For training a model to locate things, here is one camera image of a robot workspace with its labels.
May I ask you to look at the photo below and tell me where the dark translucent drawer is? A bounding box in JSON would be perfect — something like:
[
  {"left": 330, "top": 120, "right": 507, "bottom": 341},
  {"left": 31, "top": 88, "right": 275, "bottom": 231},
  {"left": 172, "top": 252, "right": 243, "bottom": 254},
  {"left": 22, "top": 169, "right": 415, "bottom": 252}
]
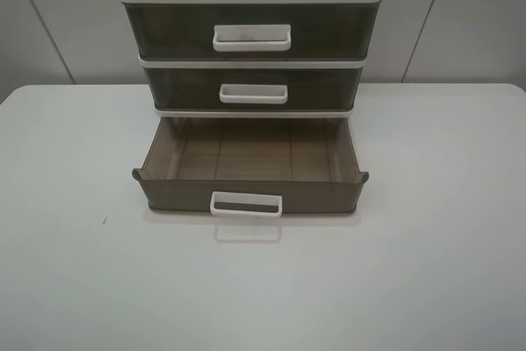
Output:
[
  {"left": 145, "top": 68, "right": 362, "bottom": 112},
  {"left": 132, "top": 118, "right": 369, "bottom": 217},
  {"left": 125, "top": 3, "right": 380, "bottom": 61}
]

